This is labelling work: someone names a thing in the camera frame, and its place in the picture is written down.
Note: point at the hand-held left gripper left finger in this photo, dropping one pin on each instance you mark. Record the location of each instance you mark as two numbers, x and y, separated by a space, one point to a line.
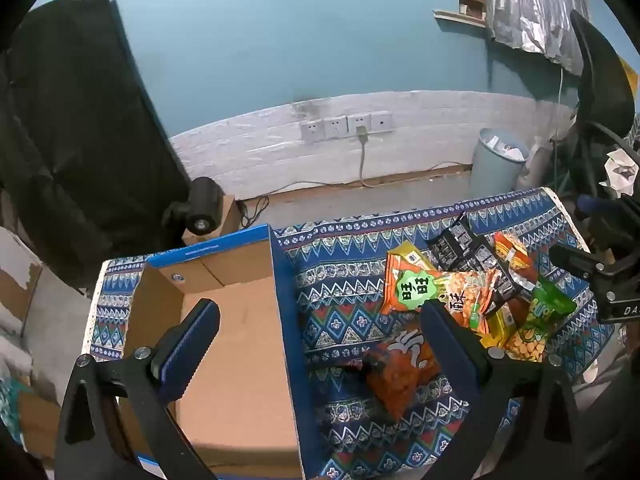
187 355

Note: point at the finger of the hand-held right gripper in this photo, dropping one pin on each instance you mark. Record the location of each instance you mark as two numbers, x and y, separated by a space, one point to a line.
600 210
572 259

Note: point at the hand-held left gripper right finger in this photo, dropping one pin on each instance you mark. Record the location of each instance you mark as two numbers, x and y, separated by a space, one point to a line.
445 340

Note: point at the blue cardboard box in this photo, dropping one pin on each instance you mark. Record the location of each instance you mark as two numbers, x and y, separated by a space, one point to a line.
240 340

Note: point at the red-orange snack packet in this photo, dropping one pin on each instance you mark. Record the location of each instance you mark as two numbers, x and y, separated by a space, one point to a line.
400 375

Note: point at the orange striped snack packet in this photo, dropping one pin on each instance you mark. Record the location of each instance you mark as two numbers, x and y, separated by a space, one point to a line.
515 257

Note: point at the green snack packet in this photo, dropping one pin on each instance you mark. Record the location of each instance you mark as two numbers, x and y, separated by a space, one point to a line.
542 310

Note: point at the orange packet with green label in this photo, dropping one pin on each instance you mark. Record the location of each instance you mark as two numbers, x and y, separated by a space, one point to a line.
400 300

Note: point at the large black snack packet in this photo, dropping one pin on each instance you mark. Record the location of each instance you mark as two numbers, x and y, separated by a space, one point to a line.
487 260

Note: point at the crumpled white paper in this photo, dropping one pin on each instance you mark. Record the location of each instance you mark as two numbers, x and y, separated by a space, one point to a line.
620 170

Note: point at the grey-blue trash bin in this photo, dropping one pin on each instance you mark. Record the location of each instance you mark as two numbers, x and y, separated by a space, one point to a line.
495 170

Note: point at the patterned blue tablecloth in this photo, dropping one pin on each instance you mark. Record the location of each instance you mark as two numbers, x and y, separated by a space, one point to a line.
340 280

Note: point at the black office chair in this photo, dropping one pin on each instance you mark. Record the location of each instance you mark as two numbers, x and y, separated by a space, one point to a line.
600 75

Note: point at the small brown cardboard box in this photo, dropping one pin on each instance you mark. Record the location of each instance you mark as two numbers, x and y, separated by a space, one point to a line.
227 217

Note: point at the black cylindrical device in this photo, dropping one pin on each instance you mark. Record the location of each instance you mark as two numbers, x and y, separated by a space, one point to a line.
202 200

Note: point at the torn white board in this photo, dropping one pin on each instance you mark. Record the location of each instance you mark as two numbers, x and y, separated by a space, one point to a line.
15 285

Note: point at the silver foil sheet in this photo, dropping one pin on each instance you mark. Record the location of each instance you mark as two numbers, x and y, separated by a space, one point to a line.
525 5

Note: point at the wooden window ledge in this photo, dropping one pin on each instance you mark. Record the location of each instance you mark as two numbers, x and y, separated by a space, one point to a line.
460 17

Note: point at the large black cloth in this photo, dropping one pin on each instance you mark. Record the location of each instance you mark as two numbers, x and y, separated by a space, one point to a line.
75 135

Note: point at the white wall socket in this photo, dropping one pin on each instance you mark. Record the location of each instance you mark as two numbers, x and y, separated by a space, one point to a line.
356 121
312 131
381 122
336 128

